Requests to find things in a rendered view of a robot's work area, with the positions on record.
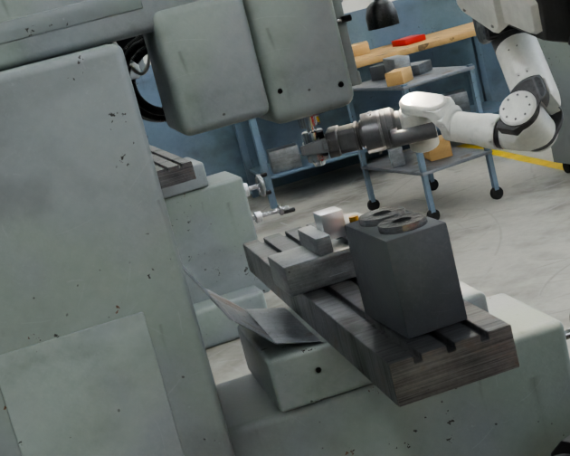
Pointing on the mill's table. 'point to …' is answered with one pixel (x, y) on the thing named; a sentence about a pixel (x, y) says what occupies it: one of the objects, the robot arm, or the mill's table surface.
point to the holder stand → (405, 270)
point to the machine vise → (312, 262)
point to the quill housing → (299, 57)
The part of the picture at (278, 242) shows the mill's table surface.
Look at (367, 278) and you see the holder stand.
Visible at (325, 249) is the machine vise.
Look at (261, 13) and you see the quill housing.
